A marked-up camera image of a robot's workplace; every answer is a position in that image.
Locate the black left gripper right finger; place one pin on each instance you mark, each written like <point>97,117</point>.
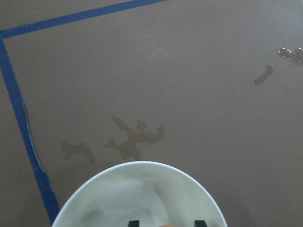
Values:
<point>199,223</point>

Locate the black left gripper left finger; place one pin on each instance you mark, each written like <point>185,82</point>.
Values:
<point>134,223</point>

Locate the white bowl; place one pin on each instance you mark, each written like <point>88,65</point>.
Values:
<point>156,194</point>

